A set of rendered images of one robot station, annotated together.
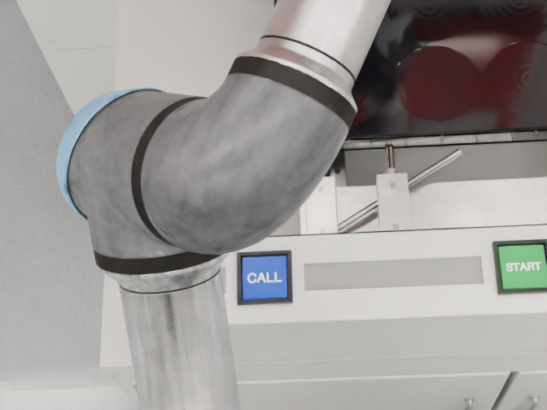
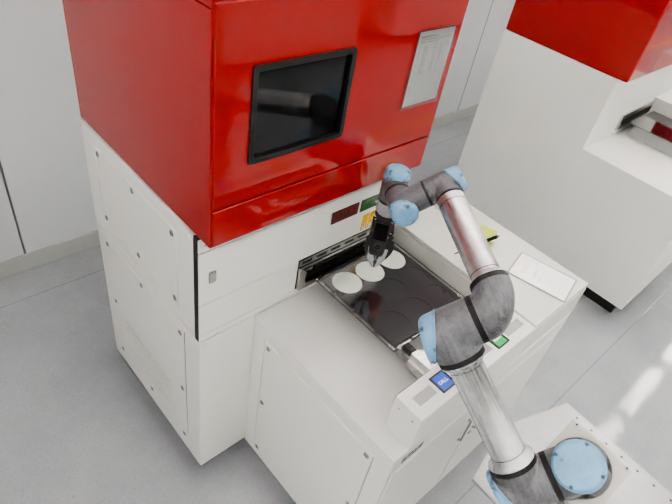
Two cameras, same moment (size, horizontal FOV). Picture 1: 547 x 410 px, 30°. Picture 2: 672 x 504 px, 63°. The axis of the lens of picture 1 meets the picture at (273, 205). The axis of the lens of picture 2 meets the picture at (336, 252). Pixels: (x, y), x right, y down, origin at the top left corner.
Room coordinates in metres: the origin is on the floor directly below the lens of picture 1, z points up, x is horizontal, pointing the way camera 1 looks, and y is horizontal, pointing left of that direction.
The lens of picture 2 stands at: (0.14, 1.02, 2.15)
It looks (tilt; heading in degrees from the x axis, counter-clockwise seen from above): 40 degrees down; 303
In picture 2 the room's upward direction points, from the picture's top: 12 degrees clockwise
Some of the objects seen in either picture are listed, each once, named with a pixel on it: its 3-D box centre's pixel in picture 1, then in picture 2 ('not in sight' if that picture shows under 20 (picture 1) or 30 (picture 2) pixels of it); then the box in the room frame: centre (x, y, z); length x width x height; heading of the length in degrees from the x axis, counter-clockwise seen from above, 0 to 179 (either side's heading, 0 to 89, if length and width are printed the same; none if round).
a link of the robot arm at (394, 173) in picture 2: not in sight; (394, 185); (0.77, -0.19, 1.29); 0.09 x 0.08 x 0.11; 137
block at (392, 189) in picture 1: (393, 210); not in sight; (0.44, -0.13, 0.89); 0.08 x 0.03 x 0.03; 172
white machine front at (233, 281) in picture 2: not in sight; (309, 243); (0.94, -0.06, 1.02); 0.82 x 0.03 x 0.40; 82
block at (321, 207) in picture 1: (321, 213); (424, 362); (0.45, -0.05, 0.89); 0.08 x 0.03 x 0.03; 172
